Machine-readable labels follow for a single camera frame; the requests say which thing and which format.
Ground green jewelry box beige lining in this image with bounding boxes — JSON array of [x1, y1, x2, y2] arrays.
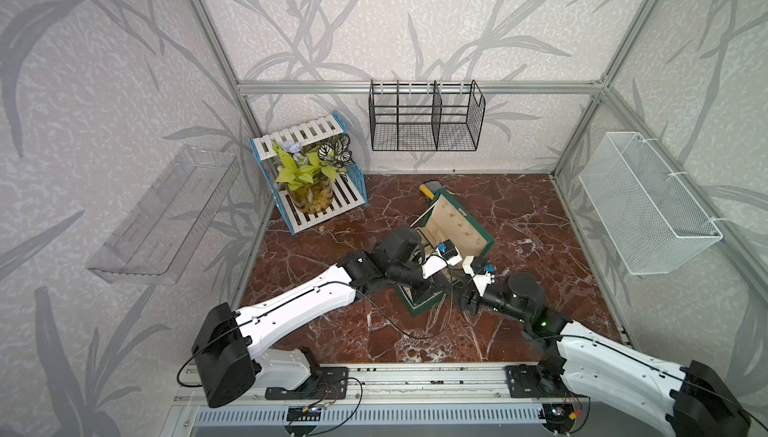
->
[[396, 188, 495, 317]]

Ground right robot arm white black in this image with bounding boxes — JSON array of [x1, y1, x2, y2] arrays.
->
[[453, 270, 757, 436]]

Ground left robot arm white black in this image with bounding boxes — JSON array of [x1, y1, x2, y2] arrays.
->
[[190, 226, 463, 408]]

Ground potted plant glass vase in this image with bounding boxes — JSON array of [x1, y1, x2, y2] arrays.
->
[[272, 133, 353, 214]]

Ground white blue slatted crate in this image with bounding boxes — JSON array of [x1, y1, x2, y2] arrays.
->
[[250, 112, 368, 235]]

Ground white mesh basket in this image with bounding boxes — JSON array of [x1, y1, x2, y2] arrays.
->
[[579, 132, 723, 276]]

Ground clear acrylic shelf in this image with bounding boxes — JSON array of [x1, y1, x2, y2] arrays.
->
[[86, 146, 240, 285]]

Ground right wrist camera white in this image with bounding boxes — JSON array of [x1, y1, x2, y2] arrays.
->
[[462, 256, 496, 297]]

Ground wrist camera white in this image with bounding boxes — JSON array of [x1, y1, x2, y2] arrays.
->
[[421, 240, 463, 280], [462, 256, 496, 297]]

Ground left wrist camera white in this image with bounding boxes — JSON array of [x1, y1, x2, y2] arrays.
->
[[421, 240, 463, 280]]

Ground yellow handled brush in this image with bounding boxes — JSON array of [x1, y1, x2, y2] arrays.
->
[[419, 180, 443, 201]]

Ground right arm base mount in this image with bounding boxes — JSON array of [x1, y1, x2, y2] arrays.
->
[[503, 362, 582, 398]]

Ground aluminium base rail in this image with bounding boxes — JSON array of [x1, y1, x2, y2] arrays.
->
[[160, 363, 658, 436]]

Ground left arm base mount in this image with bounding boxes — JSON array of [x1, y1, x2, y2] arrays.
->
[[265, 347, 349, 401]]

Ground black wire basket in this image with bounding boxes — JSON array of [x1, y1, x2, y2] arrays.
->
[[368, 81, 486, 152]]

